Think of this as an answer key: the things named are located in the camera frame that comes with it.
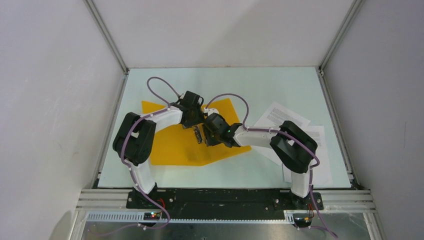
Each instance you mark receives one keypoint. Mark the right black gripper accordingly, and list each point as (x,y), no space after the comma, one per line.
(209,141)

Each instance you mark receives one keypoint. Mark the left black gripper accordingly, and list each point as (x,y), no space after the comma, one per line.
(198,120)

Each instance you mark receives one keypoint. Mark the metal folder clip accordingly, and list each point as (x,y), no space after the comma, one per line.
(197,133)

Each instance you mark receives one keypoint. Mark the orange plastic folder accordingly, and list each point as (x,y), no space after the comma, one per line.
(174,145)

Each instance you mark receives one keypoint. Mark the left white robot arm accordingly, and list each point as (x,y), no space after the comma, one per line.
(134,140)

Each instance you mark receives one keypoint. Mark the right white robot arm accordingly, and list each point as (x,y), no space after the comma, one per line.
(293,146)

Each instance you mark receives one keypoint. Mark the upper printed paper sheet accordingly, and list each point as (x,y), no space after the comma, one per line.
(274,116)

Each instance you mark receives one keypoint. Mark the printed paper sheet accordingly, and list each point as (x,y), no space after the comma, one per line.
(274,116)
(322,176)

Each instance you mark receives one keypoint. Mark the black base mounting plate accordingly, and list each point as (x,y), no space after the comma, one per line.
(223,203)

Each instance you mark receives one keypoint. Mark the left controller board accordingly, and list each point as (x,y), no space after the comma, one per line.
(152,216)

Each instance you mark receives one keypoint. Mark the controller board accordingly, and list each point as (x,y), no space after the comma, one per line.
(302,222)
(152,216)

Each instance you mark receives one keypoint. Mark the lower printed paper sheet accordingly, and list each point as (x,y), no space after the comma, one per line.
(322,176)

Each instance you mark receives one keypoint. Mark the right controller board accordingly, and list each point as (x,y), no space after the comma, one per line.
(302,222)

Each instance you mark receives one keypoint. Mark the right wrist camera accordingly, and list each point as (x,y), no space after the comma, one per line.
(209,111)

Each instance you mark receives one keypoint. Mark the aluminium frame rail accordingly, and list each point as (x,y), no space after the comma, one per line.
(109,205)

